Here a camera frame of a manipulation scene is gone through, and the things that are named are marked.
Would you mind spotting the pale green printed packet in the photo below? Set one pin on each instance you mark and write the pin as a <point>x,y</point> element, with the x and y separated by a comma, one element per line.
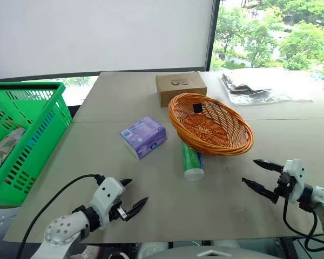
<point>5,147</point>

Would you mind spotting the purple tissue pack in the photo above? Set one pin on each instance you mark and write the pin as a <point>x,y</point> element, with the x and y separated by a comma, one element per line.
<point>143,136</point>

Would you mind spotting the orange wicker basket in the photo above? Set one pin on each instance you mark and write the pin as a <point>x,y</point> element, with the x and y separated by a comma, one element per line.
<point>213,132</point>

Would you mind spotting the green plastic shopping basket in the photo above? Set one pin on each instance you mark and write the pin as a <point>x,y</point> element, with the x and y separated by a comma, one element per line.
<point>43,126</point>

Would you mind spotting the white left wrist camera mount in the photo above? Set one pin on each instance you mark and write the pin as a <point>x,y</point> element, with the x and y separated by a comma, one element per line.
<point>106,193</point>

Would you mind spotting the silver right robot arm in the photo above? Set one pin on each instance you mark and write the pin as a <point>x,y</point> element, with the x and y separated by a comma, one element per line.
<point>322,199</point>

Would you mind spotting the green white cylindrical tube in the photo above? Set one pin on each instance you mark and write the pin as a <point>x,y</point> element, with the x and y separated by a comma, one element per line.
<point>192,162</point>

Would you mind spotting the brown cardboard box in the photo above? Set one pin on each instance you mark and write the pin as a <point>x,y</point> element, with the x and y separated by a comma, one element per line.
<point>178,89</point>

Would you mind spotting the white roller blind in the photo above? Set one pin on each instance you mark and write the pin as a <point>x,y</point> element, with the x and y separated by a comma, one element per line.
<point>97,35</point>

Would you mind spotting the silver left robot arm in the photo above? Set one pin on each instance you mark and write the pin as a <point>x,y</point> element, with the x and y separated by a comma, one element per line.
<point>62,229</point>

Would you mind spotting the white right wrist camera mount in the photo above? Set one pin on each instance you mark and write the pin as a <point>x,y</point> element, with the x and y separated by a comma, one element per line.
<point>294,172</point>

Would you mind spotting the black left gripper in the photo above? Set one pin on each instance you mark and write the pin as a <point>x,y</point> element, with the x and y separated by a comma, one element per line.
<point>120,212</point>

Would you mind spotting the clear plastic bag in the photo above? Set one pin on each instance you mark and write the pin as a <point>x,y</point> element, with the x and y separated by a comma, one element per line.
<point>272,97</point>

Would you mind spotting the black window frame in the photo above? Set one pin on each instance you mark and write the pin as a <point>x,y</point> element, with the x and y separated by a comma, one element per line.
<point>212,35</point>

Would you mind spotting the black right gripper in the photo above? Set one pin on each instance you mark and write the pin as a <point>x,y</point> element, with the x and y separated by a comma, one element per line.
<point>285,185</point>

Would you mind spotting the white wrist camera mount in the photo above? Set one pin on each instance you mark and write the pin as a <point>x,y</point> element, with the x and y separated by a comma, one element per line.
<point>294,172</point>
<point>106,193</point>

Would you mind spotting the grey rounded robot torso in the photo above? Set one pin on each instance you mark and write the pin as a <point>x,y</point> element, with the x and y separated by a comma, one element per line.
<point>199,252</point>

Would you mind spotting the small black square tag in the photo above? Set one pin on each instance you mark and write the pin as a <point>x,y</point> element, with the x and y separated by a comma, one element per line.
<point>197,108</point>

